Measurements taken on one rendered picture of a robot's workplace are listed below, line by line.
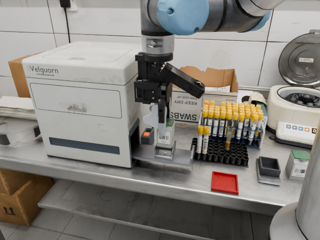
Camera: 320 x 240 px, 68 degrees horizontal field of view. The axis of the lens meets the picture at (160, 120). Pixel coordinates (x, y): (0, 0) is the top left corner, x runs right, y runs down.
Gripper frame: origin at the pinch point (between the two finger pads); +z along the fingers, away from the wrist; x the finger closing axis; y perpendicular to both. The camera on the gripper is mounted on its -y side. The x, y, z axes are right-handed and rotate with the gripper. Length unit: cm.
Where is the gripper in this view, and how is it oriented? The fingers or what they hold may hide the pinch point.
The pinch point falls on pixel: (165, 128)
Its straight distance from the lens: 64.2
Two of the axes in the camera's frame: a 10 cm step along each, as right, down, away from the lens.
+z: 0.0, 8.8, 4.8
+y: -9.7, -1.1, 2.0
